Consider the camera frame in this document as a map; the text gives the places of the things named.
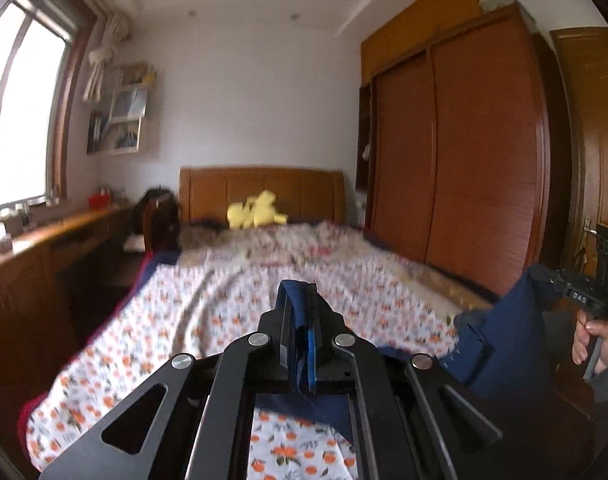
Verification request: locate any navy blue suit jacket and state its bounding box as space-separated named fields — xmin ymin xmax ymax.
xmin=255 ymin=264 xmax=560 ymax=443

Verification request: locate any person's right hand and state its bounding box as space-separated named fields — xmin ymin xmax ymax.
xmin=571 ymin=310 xmax=608 ymax=375

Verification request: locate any orange print bed sheet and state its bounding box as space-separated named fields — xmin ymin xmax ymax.
xmin=24 ymin=252 xmax=458 ymax=469

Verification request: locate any floral beige pillow blanket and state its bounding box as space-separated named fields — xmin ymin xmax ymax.
xmin=178 ymin=221 xmax=498 ymax=316

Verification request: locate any yellow plush toy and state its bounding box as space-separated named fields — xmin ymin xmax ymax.
xmin=227 ymin=190 xmax=288 ymax=230

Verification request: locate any wooden bed headboard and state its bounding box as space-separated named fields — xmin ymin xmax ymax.
xmin=177 ymin=164 xmax=346 ymax=229

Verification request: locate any dark chair at desk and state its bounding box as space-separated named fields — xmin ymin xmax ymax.
xmin=132 ymin=186 xmax=180 ymax=254

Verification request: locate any wooden slatted wardrobe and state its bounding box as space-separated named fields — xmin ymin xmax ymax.
xmin=359 ymin=0 xmax=571 ymax=294

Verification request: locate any long wooden desk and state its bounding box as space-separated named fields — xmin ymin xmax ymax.
xmin=0 ymin=206 xmax=141 ymax=446

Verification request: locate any red bowl on desk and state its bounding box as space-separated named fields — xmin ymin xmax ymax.
xmin=87 ymin=193 xmax=112 ymax=210

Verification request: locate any tied white curtain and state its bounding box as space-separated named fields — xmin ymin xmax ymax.
xmin=83 ymin=12 xmax=130 ymax=103

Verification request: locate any wooden door with handle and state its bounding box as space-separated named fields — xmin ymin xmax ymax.
xmin=550 ymin=27 xmax=608 ymax=274

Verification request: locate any white wall shelf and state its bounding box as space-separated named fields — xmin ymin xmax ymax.
xmin=87 ymin=62 xmax=156 ymax=155

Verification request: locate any window with frame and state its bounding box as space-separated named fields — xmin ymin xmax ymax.
xmin=0 ymin=0 xmax=96 ymax=213

